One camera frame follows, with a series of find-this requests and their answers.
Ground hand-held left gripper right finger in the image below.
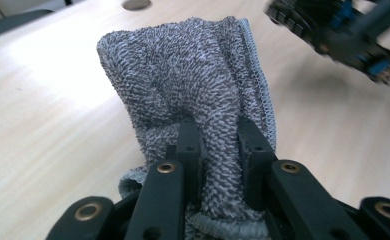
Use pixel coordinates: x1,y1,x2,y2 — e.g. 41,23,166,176
237,116,371,240

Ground grey towel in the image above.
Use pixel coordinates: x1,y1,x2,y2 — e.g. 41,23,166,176
96,15,278,240

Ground blue toy car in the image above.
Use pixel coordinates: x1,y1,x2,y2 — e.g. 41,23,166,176
264,0,390,86

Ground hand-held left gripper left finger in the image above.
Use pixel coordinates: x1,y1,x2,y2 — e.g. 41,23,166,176
124,115,207,240

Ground round table cable hole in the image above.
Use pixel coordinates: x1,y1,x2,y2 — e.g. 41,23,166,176
122,0,153,12

